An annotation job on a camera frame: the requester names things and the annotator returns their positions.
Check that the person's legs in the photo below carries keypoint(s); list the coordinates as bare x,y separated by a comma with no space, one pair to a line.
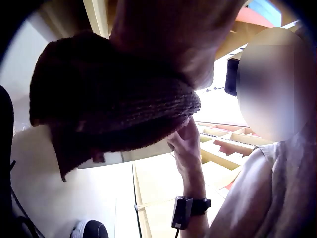
90,229

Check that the person's right thumb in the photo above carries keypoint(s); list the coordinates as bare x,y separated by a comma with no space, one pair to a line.
192,133

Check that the person's left hand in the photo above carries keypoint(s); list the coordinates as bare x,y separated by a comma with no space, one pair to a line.
168,27

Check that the dark brown knitted cloth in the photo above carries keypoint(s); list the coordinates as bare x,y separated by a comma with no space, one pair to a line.
111,99

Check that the white board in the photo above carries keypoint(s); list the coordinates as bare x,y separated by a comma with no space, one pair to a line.
138,155

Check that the person's body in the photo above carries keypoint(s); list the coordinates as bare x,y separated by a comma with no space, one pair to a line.
287,188

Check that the wooden shelf with coloured boxes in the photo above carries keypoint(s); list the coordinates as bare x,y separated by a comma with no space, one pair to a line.
250,22

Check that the wooden compartment shelf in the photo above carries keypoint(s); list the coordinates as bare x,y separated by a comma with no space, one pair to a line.
223,146

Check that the person's left thumb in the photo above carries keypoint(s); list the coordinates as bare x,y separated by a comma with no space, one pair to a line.
200,72

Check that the person's right hand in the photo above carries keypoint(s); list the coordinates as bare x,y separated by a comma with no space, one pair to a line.
188,161

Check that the black wrist band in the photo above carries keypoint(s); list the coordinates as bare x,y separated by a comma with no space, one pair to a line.
188,210

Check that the light wooden post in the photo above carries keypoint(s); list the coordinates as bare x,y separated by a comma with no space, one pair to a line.
142,210

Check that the person's right fingers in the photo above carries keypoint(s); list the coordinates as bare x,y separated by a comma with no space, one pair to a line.
174,142

